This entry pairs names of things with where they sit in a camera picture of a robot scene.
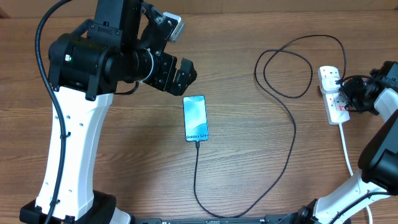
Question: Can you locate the Samsung Galaxy smartphone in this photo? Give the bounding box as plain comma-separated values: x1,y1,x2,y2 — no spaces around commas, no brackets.
183,95,209,142

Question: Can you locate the black USB charging cable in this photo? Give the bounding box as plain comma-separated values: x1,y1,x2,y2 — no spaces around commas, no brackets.
193,34,348,219

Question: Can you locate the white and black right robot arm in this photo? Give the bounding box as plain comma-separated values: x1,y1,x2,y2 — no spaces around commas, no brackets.
265,61,397,223

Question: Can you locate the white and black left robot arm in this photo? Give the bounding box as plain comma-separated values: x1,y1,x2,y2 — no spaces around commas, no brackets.
19,0,197,223

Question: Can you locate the white charger plug adapter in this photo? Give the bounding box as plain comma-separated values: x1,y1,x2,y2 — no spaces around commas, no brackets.
318,69,341,94

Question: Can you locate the white power strip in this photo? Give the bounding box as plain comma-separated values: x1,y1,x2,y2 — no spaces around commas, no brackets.
317,66,350,125

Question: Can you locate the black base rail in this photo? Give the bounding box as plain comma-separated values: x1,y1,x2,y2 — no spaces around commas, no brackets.
133,213,297,224

